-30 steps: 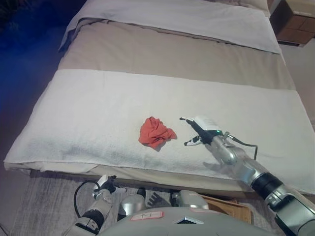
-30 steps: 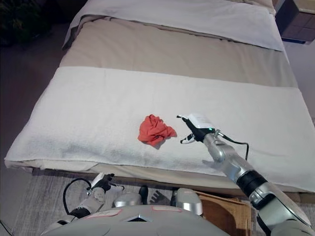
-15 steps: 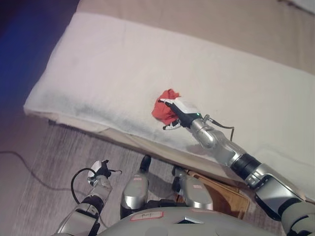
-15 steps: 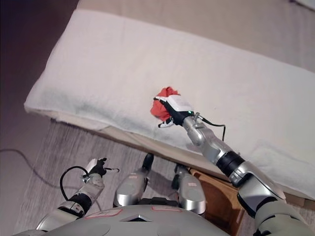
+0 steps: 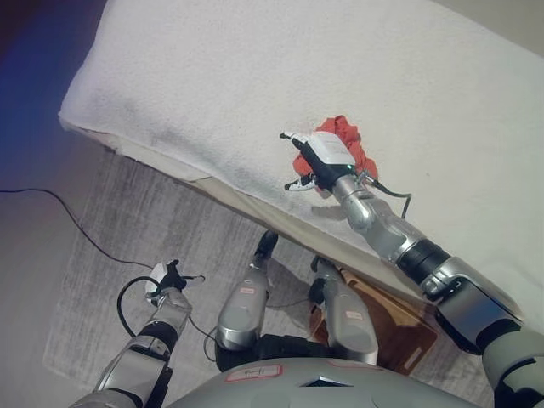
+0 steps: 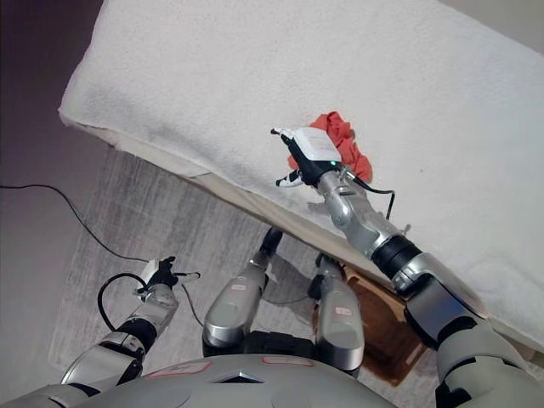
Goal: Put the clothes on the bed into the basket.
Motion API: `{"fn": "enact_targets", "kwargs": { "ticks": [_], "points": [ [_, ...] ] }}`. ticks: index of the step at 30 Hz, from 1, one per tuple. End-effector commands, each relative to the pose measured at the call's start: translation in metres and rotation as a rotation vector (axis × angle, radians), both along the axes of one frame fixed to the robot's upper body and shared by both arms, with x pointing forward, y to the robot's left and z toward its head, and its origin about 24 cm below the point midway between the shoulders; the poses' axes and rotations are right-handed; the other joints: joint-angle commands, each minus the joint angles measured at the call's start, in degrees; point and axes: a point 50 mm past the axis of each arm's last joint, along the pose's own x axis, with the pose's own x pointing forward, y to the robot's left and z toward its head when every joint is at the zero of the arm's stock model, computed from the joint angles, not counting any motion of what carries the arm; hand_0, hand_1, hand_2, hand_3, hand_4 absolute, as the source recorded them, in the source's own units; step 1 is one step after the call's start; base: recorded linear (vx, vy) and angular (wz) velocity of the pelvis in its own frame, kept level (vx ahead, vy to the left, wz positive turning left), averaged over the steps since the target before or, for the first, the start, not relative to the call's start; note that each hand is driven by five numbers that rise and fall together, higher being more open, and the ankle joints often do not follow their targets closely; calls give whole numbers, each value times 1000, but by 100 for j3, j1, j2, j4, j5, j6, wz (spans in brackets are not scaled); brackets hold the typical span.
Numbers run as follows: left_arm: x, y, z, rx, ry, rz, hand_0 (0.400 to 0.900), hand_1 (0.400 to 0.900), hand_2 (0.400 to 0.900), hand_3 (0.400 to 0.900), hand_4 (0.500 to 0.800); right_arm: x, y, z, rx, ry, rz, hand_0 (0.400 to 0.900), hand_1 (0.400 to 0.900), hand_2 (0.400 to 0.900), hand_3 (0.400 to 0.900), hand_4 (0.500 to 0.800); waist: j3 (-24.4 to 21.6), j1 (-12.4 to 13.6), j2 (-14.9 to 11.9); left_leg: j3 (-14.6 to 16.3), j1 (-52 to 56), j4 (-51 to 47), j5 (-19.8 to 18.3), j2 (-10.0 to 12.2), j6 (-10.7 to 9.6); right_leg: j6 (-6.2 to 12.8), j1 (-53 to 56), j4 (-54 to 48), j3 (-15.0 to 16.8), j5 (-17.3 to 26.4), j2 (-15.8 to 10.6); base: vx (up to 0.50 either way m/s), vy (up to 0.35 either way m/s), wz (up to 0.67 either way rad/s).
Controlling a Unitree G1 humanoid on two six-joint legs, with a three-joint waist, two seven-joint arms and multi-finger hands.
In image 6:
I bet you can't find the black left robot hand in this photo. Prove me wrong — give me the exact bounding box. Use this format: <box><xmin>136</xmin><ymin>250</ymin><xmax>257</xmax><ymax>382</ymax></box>
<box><xmin>137</xmin><ymin>255</ymin><xmax>201</xmax><ymax>293</ymax></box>

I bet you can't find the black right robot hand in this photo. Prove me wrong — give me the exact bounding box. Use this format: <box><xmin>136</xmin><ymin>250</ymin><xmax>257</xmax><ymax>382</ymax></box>
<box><xmin>269</xmin><ymin>125</ymin><xmax>343</xmax><ymax>189</ymax></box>

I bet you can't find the red cloth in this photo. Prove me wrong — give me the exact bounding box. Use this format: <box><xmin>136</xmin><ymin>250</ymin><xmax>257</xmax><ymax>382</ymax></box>
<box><xmin>286</xmin><ymin>110</ymin><xmax>374</xmax><ymax>184</ymax></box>

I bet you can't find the brown wicker basket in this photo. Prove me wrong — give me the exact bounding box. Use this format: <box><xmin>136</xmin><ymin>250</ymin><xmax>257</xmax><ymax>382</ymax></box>
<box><xmin>313</xmin><ymin>262</ymin><xmax>428</xmax><ymax>388</ymax></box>

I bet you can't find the robot legs and torso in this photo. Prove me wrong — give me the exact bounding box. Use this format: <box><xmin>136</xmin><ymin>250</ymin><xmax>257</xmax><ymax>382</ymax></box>
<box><xmin>46</xmin><ymin>148</ymin><xmax>451</xmax><ymax>408</ymax></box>

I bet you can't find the beige mattress sheet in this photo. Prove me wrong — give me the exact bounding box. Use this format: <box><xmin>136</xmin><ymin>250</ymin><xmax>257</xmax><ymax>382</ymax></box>
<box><xmin>96</xmin><ymin>127</ymin><xmax>544</xmax><ymax>369</ymax></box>

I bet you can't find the silver left robot leg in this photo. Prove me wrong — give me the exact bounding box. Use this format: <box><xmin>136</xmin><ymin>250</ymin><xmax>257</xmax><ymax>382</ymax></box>
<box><xmin>201</xmin><ymin>226</ymin><xmax>285</xmax><ymax>350</ymax></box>

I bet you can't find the silver robot leg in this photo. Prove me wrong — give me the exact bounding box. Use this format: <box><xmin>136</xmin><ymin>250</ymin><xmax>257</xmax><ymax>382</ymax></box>
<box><xmin>201</xmin><ymin>226</ymin><xmax>285</xmax><ymax>350</ymax></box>
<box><xmin>307</xmin><ymin>253</ymin><xmax>366</xmax><ymax>378</ymax></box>

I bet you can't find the silver robot torso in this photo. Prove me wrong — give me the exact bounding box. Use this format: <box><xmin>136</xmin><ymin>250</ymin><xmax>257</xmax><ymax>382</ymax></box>
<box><xmin>0</xmin><ymin>331</ymin><xmax>399</xmax><ymax>408</ymax></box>

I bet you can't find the silver right robot leg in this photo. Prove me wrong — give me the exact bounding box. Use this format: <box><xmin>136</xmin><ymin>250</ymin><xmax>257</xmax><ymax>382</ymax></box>
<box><xmin>307</xmin><ymin>253</ymin><xmax>366</xmax><ymax>378</ymax></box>

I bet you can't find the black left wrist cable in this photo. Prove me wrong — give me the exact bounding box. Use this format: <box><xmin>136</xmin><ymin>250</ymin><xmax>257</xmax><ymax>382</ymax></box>
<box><xmin>97</xmin><ymin>272</ymin><xmax>150</xmax><ymax>333</ymax></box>

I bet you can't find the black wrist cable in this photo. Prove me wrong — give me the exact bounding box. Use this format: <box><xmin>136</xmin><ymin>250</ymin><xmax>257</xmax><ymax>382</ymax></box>
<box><xmin>339</xmin><ymin>168</ymin><xmax>399</xmax><ymax>221</ymax></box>
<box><xmin>97</xmin><ymin>272</ymin><xmax>150</xmax><ymax>333</ymax></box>

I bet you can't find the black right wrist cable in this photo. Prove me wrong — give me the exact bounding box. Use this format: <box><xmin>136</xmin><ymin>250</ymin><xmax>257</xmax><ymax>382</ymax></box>
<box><xmin>339</xmin><ymin>168</ymin><xmax>399</xmax><ymax>221</ymax></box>

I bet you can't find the thin black floor cable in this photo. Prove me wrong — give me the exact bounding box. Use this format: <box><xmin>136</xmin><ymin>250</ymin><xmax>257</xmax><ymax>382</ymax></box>
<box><xmin>0</xmin><ymin>183</ymin><xmax>206</xmax><ymax>328</ymax></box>

